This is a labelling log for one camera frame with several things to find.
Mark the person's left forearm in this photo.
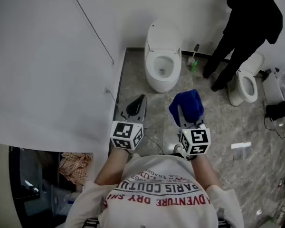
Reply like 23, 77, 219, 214
95, 147, 133, 187

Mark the small white toilet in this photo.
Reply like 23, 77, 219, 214
228, 52, 266, 106

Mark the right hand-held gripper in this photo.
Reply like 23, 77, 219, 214
177, 104, 211, 156

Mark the clear plastic bag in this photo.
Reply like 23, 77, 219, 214
51, 184, 77, 216

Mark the white flat packet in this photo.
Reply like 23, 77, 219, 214
231, 142, 252, 150

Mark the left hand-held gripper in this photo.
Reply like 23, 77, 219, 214
110, 94, 148, 151

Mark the black floor cable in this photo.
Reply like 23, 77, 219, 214
263, 101, 285, 140

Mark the white toilet body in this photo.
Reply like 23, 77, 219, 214
144, 21, 182, 94

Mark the blue cloth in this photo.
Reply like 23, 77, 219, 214
169, 89, 204, 125

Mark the grey plug cable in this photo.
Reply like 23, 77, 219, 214
107, 90, 120, 109

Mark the white toilet lid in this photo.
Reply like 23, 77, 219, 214
146, 24, 182, 54

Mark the toilet brush with holder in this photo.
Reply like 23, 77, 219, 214
187, 43, 200, 67

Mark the black bag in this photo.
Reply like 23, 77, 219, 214
266, 100, 285, 122

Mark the person's right forearm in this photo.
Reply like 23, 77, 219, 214
187, 154, 223, 190

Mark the orange checked cloth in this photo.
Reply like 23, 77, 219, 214
59, 152, 94, 185

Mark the long black wall cable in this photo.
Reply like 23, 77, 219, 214
67, 0, 115, 65

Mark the person's white printed shirt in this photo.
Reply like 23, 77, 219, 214
64, 154, 244, 228

